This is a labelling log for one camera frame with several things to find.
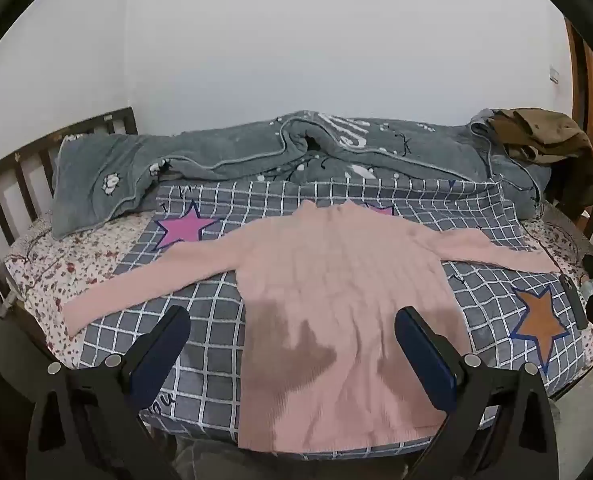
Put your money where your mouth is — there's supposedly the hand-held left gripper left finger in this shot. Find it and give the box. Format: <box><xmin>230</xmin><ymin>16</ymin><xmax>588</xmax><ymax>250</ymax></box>
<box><xmin>26</xmin><ymin>305</ymin><xmax>192</xmax><ymax>480</ymax></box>

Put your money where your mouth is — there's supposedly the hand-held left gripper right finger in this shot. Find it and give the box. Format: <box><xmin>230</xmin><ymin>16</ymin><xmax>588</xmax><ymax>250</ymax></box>
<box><xmin>394</xmin><ymin>306</ymin><xmax>567</xmax><ymax>480</ymax></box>

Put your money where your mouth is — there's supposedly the pink knit sweater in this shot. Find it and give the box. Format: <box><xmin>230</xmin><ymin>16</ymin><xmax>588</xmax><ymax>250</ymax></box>
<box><xmin>62</xmin><ymin>199</ymin><xmax>557</xmax><ymax>452</ymax></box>

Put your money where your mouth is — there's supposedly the grey checked star bed cover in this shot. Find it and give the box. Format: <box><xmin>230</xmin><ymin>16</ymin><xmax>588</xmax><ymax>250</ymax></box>
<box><xmin>79</xmin><ymin>177</ymin><xmax>593</xmax><ymax>461</ymax></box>

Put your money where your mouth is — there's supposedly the floral bed sheet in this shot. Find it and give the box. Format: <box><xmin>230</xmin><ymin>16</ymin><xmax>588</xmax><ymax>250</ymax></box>
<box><xmin>4</xmin><ymin>199</ymin><xmax>593</xmax><ymax>368</ymax></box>

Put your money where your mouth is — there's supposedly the grey fleece blanket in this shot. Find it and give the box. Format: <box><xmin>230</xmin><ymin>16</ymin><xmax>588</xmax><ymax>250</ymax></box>
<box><xmin>50</xmin><ymin>109</ymin><xmax>552</xmax><ymax>240</ymax></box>

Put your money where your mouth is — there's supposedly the brown clothing pile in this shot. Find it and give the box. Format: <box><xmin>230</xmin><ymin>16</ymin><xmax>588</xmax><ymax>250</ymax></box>
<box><xmin>491</xmin><ymin>107</ymin><xmax>593</xmax><ymax>166</ymax></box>

